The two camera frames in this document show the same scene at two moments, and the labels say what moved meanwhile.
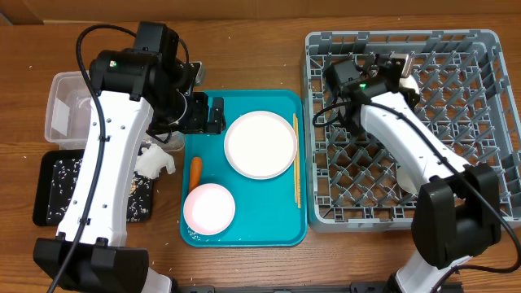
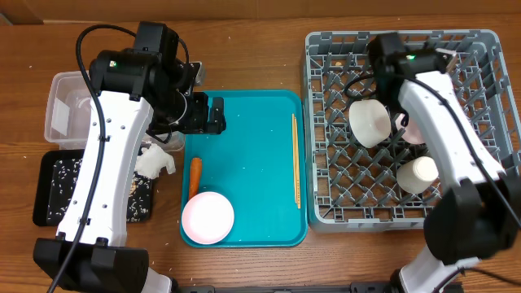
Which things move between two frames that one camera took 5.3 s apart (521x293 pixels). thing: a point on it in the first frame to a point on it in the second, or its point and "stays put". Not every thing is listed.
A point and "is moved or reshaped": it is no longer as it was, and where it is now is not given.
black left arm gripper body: x=194 y=121 stays put
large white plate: x=260 y=145 is moved or reshaped
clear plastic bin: x=67 y=102 stays put
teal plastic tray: x=265 y=215 stays put
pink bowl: x=209 y=209 is moved or reshaped
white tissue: x=152 y=160 stays put
